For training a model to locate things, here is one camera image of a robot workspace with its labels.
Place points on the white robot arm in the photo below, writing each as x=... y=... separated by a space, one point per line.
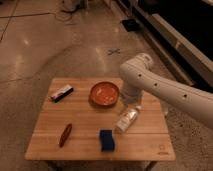
x=137 y=76

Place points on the orange bowl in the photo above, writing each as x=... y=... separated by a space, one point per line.
x=104 y=93

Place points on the wooden table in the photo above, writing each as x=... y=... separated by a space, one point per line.
x=74 y=129

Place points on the clear plastic bottle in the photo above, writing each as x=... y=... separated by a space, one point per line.
x=128 y=116

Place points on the black white snack bar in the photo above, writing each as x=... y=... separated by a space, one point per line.
x=61 y=93

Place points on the blue sponge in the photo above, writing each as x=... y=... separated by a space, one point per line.
x=107 y=141

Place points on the black floor mat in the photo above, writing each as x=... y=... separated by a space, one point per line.
x=130 y=25

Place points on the white base with cables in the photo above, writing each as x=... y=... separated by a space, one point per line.
x=73 y=5

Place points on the long white wall rail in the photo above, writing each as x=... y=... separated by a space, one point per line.
x=181 y=31

